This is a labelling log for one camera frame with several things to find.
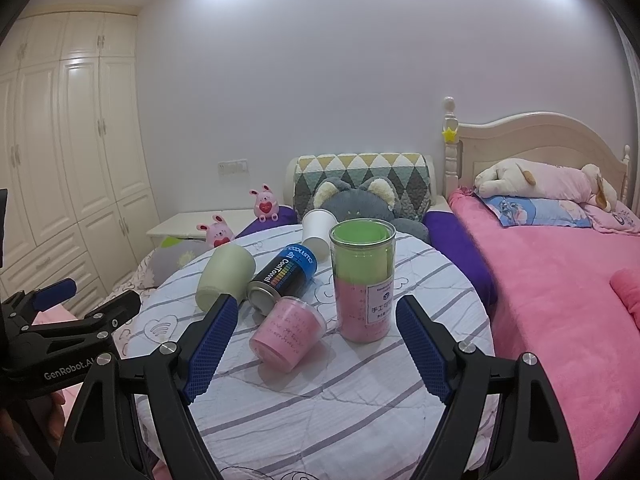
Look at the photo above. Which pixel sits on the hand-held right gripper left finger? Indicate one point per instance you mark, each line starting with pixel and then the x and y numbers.
pixel 212 345

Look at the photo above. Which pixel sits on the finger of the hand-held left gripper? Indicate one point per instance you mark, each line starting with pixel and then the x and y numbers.
pixel 55 294
pixel 107 312

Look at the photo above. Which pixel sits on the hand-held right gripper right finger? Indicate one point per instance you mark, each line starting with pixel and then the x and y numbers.
pixel 425 345

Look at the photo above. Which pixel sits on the pink plastic cup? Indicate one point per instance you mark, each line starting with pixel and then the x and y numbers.
pixel 287 332

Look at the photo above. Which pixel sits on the pale green cup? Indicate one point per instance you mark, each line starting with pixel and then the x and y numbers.
pixel 225 275

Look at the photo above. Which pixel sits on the white paper cup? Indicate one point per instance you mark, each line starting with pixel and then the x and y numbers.
pixel 317 232

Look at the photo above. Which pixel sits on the grey flower pillow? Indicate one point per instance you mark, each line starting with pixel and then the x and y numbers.
pixel 172 260

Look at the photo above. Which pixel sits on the clear tube green pink contents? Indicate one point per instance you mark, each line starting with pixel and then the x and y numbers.
pixel 363 280

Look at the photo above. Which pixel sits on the black and blue can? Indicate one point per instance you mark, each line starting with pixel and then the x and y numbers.
pixel 285 275

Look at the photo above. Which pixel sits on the pink bunny toy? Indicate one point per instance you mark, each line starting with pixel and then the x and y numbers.
pixel 265 205
pixel 217 234

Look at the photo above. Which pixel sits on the white nightstand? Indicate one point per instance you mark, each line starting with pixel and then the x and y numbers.
pixel 185 222

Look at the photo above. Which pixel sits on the round table striped cloth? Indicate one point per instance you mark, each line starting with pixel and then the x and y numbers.
pixel 325 410

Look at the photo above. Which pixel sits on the pink fleece blanket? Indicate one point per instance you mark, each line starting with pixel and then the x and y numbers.
pixel 555 310

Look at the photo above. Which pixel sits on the cream wardrobe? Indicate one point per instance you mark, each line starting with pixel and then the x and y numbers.
pixel 70 150

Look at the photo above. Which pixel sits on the grey cat plush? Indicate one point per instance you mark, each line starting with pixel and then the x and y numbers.
pixel 355 202

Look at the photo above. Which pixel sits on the triangle patterned knit cover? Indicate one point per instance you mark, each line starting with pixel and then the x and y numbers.
pixel 400 175

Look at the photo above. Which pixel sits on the blue printed pillow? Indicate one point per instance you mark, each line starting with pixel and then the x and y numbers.
pixel 535 212

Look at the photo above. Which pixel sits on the white and pink plush dog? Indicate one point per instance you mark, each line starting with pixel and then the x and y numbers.
pixel 540 180

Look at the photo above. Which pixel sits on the pink rolled cloth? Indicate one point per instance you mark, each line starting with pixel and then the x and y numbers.
pixel 627 290

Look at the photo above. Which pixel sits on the yellow star ornament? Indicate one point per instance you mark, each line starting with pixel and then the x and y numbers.
pixel 450 134

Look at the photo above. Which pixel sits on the cream wooden headboard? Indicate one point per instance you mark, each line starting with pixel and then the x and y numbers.
pixel 530 142

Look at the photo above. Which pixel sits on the white wall socket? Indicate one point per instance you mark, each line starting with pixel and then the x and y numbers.
pixel 233 166

